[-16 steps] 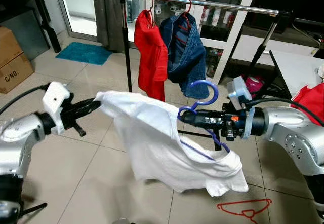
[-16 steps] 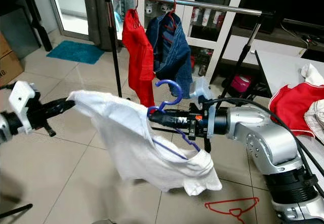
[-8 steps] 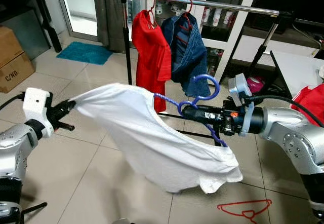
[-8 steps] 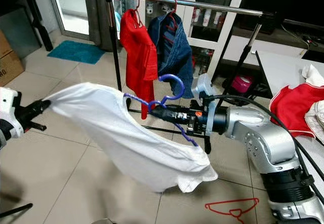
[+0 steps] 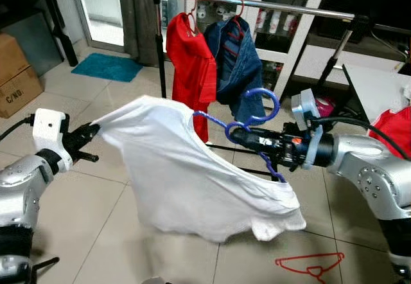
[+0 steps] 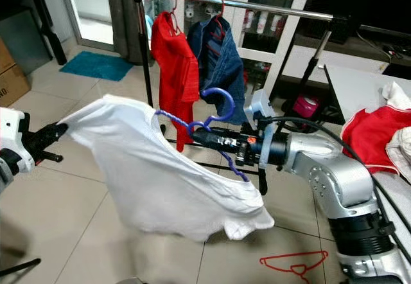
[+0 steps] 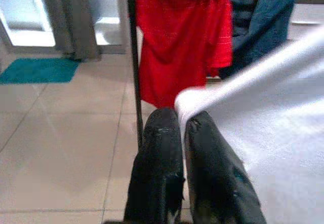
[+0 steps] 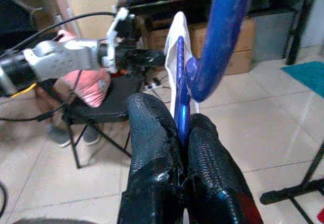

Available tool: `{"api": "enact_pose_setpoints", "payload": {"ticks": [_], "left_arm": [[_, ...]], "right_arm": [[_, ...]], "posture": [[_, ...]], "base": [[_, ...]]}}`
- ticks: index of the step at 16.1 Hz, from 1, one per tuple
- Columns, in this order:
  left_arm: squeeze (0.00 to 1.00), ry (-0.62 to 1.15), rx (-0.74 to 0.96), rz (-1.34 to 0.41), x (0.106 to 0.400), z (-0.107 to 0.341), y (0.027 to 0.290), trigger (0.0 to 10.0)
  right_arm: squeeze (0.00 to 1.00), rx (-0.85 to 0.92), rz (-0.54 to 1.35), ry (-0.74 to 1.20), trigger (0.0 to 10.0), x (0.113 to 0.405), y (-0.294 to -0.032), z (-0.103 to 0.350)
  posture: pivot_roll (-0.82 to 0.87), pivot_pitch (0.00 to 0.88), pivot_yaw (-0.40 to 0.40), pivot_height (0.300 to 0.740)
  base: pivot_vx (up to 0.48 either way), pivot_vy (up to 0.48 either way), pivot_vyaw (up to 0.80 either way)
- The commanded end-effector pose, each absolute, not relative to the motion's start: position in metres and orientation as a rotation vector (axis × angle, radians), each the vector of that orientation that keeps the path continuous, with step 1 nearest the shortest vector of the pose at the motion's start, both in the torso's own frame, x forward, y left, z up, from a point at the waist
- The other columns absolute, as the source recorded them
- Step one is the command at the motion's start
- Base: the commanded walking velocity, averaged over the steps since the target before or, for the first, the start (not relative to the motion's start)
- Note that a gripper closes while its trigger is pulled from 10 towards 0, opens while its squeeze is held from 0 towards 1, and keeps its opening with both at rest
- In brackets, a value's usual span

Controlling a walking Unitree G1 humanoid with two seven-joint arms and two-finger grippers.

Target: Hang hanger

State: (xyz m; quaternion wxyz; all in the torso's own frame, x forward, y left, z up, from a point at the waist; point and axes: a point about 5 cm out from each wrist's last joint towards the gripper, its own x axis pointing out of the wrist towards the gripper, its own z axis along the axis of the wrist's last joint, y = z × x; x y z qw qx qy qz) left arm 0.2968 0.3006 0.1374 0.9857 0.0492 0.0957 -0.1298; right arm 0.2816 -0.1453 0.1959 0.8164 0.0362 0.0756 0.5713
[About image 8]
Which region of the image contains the plain cardboard box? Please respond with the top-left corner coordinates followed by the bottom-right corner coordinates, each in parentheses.
top-left (141, 18), bottom-right (256, 77)

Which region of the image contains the black floor cable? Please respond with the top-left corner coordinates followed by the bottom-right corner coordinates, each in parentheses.
top-left (0, 101), bottom-right (64, 123)

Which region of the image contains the grey box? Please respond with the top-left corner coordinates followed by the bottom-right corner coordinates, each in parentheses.
top-left (253, 13), bottom-right (302, 63)

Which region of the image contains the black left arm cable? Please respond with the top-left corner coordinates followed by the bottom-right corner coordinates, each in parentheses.
top-left (0, 11), bottom-right (120, 58)

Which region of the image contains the dark long desk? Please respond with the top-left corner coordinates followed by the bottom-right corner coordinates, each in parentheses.
top-left (123, 0), bottom-right (320, 65)

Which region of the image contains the blue clothes hanger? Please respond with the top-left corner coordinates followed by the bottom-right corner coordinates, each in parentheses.
top-left (174, 0), bottom-right (254, 149)

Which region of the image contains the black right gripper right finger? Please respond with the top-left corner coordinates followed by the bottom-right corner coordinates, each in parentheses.
top-left (185, 113), bottom-right (264, 224)

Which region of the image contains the black folding chair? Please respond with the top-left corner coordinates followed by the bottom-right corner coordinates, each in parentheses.
top-left (61, 76), bottom-right (145, 169)

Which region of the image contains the teal floor mat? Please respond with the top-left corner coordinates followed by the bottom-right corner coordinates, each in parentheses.
top-left (280, 61), bottom-right (324, 98)

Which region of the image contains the person in pink clothes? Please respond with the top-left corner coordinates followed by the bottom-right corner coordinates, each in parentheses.
top-left (32, 28), bottom-right (113, 148)

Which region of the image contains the beige board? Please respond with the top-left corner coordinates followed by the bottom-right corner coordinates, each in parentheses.
top-left (62, 0), bottom-right (128, 48)

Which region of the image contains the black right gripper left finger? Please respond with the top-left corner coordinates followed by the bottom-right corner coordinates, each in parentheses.
top-left (117, 92), bottom-right (185, 224)

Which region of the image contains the silver and black clothes rack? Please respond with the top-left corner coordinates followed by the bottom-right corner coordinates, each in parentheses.
top-left (260, 142), bottom-right (324, 224)

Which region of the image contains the white power strip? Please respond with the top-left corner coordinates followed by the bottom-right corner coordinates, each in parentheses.
top-left (142, 78), bottom-right (163, 91)

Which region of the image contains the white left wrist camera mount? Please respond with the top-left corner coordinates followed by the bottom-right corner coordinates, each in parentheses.
top-left (105, 7), bottom-right (136, 74)

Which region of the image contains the yellow cable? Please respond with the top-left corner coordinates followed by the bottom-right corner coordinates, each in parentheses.
top-left (11, 83), bottom-right (38, 98)

